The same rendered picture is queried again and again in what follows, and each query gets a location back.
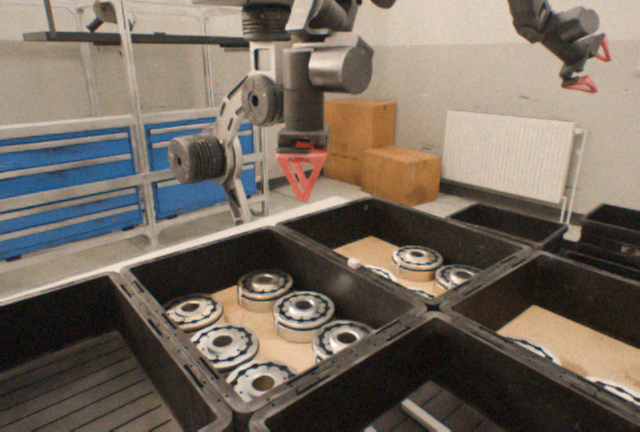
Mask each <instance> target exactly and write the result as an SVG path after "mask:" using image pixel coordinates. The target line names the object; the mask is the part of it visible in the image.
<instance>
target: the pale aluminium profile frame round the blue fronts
mask: <svg viewBox="0 0 640 432"><path fill-rule="evenodd" d="M49 1H51V6H52V7H64V8H65V10H69V11H70V12H71V13H72V14H73V15H74V19H75V25H76V32H86V28H85V20H84V16H85V13H86V12H87V11H89V10H93V5H94V2H95V1H96V0H49ZM98 1H99V3H106V4H109V3H110V4H111V5H113V6H114V8H115V9H116V17H117V24H118V32H119V33H121V41H122V42H121V47H122V54H123V62H124V70H125V77H126V84H127V91H128V100H129V107H130V114H132V116H134V117H135V126H133V130H134V137H135V141H132V142H133V147H136V151H137V160H138V167H139V175H133V176H127V177H122V178H116V179H111V180H105V181H99V182H93V183H88V184H81V185H76V186H70V187H65V188H59V189H53V190H48V191H41V192H36V194H31V195H24V196H19V197H14V198H7V199H2V200H0V212H1V211H6V210H11V209H17V208H22V207H26V206H32V205H37V204H42V203H48V202H53V201H58V200H64V199H69V198H74V197H79V196H85V195H90V193H95V192H100V191H107V190H112V189H117V188H122V187H127V186H133V185H138V184H141V189H142V190H140V191H139V193H140V198H143V203H141V208H144V211H145V212H142V215H143V223H140V225H138V226H134V225H132V226H127V227H123V228H120V229H119V230H115V231H112V233H111V234H107V235H102V236H98V237H94V238H90V239H87V240H82V241H78V242H74V243H70V244H67V245H62V246H58V247H54V248H50V249H45V251H42V252H38V253H34V254H29V255H25V256H22V257H21V255H18V256H13V257H9V258H5V261H2V262H0V273H4V272H7V271H11V269H14V268H19V267H23V266H26V265H30V264H35V263H38V262H42V261H45V260H50V259H54V258H57V257H61V256H65V255H69V254H70V253H73V252H76V251H80V250H84V249H88V248H92V247H96V246H99V245H103V244H107V243H111V242H115V241H118V240H122V239H126V238H127V239H129V240H131V241H132V242H134V243H135V244H136V245H138V246H139V247H140V248H142V249H143V251H142V252H139V253H136V254H132V255H128V256H125V257H121V258H118V259H115V261H111V262H107V263H104V264H101V265H97V266H94V267H91V268H86V269H83V270H80V271H76V272H73V273H70V274H65V275H62V276H59V277H56V278H55V279H52V280H48V281H45V282H41V283H38V284H34V285H30V286H27V287H24V288H21V289H16V290H13V291H10V292H6V294H2V295H0V300H1V299H4V298H8V297H12V296H15V294H18V293H22V292H26V291H29V290H32V289H36V288H40V287H43V286H46V285H49V284H53V283H57V282H60V281H63V279H66V278H71V277H74V276H77V275H80V274H84V273H87V272H91V271H94V270H98V269H101V268H104V267H107V266H112V265H115V264H118V263H121V262H124V261H125V260H128V259H131V258H135V257H138V256H142V255H145V254H148V253H151V252H155V251H159V250H162V249H165V248H169V247H172V246H175V245H178V244H182V243H185V242H189V241H192V240H196V239H199V238H202V237H205V235H208V234H212V233H215V232H219V231H222V230H226V229H229V228H232V227H235V224H231V225H228V226H224V227H221V228H217V229H214V230H210V231H207V232H204V233H200V234H197V236H194V237H190V238H187V239H183V240H179V241H176V242H173V243H170V244H166V245H161V244H160V243H159V242H158V236H159V234H160V231H161V230H162V229H163V228H164V227H167V226H171V225H175V224H178V223H182V222H187V221H190V220H194V219H197V218H201V217H205V216H208V215H212V214H216V213H220V212H224V211H227V210H230V208H229V205H228V202H223V203H224V204H222V203H220V204H215V206H213V207H209V208H205V209H201V210H197V211H194V212H190V213H186V214H181V215H176V214H175V215H171V216H167V217H166V219H162V220H158V221H156V218H154V216H156V209H154V210H153V206H154V202H155V201H152V196H153V192H152V188H151V187H150V182H153V181H159V180H164V179H169V178H174V175H173V173H172V171H171V169H167V170H162V171H156V172H150V173H149V172H148V164H147V155H146V148H145V145H146V140H144V132H143V125H142V116H141V108H140V101H139V93H138V84H137V77H135V69H134V61H133V53H132V45H131V38H130V29H129V21H128V14H127V12H130V13H141V14H159V15H178V16H194V17H195V18H196V19H197V20H198V22H199V26H200V28H201V35H208V25H207V22H208V19H209V16H218V15H228V14H238V13H242V12H241V10H242V9H243V8H242V7H229V6H220V7H219V6H206V5H193V4H191V3H190V2H189V0H98ZM133 2H144V3H159V4H167V5H173V6H187V7H198V10H185V9H169V8H154V6H139V5H130V4H131V3H133ZM0 3H3V4H12V5H30V6H44V1H43V0H0ZM206 8H215V9H211V10H206ZM130 9H131V10H132V11H131V10H130ZM79 44H80V51H81V57H82V63H83V69H84V76H85V82H86V88H87V94H89V101H90V107H91V113H92V118H95V117H100V112H99V106H98V98H97V92H96V86H95V80H94V73H93V66H91V60H90V54H89V46H88V42H79ZM202 53H203V65H204V77H205V90H206V103H207V107H214V105H213V92H212V78H211V65H210V52H209V44H202ZM137 116H139V122H140V124H138V118H137ZM253 130H259V151H260V152H256V154H250V155H245V156H242V157H243V164H246V163H251V162H257V161H260V173H261V176H257V177H256V181H259V180H261V190H258V189H257V193H255V194H251V195H252V196H250V195H247V196H246V200H247V203H248V205H249V204H253V203H258V202H261V204H262V211H261V212H260V211H258V210H256V209H252V208H250V207H249V210H250V213H251V216H253V217H255V218H252V219H253V221H256V220H259V219H262V218H266V217H269V216H270V210H269V184H268V159H267V133H266V127H262V126H253ZM141 234H143V235H146V236H147V237H148V241H149V242H147V241H146V240H144V239H143V238H142V237H140V236H139V235H141Z"/></svg>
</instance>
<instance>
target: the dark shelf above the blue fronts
mask: <svg viewBox="0 0 640 432"><path fill-rule="evenodd" d="M22 36H23V42H93V45H94V46H121V42H122V41H121V33H111V32H56V36H57V38H51V35H50V31H37V32H28V33H22ZM130 38H131V43H137V44H219V47H239V48H250V41H246V40H245V39H244V37H228V36H190V35H151V34H147V33H130Z"/></svg>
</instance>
